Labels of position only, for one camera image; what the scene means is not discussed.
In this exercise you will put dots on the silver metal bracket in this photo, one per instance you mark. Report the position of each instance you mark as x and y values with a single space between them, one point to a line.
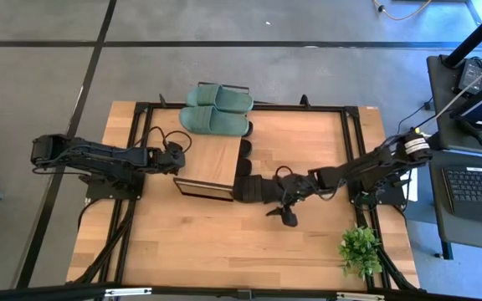
128 292
360 297

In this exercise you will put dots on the black laptop keyboard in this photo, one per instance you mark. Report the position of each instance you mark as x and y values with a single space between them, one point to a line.
475 188

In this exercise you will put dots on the yellow floor plug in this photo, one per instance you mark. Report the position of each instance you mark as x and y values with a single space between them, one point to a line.
422 133

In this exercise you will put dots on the black horizontal beam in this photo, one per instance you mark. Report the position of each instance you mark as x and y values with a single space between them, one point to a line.
57 292

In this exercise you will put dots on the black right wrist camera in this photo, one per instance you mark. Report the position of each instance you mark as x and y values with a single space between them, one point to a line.
289 217

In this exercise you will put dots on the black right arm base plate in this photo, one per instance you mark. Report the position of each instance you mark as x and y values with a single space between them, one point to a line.
393 196

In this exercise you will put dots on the green slide sandal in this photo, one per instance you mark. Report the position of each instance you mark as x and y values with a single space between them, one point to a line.
220 98
213 121

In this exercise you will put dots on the white paper sheet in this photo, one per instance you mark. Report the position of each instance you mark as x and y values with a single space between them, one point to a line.
412 188

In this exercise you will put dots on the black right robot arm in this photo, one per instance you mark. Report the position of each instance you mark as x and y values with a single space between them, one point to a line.
362 169

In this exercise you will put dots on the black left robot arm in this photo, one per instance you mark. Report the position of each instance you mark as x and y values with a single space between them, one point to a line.
98 154

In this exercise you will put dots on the black metal pole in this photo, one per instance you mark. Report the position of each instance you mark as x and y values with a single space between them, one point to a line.
475 35
435 141

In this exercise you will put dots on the small green artificial plant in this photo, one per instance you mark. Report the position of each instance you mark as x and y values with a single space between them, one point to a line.
360 253

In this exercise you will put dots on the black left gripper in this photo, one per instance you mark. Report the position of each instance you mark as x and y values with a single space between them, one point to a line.
167 161

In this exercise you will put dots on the thin white rod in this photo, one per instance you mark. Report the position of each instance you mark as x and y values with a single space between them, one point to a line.
467 90

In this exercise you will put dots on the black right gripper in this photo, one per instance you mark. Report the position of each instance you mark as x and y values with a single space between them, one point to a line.
295 189

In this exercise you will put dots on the wooden two-tier shelf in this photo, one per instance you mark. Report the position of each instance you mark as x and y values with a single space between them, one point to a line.
211 159

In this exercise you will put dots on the black computer cart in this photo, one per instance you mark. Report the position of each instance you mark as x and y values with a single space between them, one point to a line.
437 125

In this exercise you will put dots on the black power adapter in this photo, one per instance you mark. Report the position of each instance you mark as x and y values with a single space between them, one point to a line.
471 73

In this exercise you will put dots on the black aluminium table frame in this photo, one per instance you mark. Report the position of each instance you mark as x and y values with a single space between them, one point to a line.
283 107

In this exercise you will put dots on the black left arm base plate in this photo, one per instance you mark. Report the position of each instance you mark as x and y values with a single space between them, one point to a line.
134 193

